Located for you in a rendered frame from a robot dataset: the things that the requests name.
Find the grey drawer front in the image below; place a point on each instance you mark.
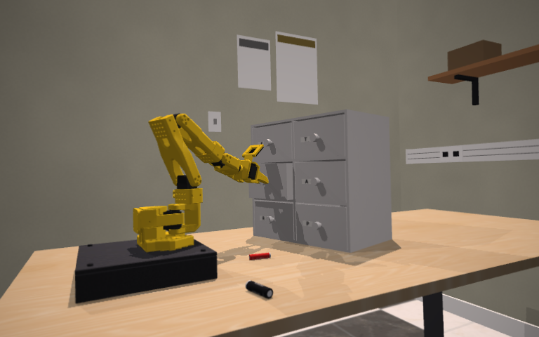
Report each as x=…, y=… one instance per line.
x=280, y=186
x=277, y=141
x=322, y=137
x=322, y=224
x=274, y=218
x=321, y=181

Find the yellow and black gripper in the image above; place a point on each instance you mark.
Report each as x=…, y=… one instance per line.
x=250, y=171

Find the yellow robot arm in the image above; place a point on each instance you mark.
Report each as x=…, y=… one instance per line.
x=173, y=142

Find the grey chest of drawers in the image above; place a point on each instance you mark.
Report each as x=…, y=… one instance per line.
x=368, y=182

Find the black cylinder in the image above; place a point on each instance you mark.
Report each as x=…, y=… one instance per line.
x=259, y=289

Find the red battery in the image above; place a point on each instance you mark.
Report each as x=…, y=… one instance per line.
x=259, y=256

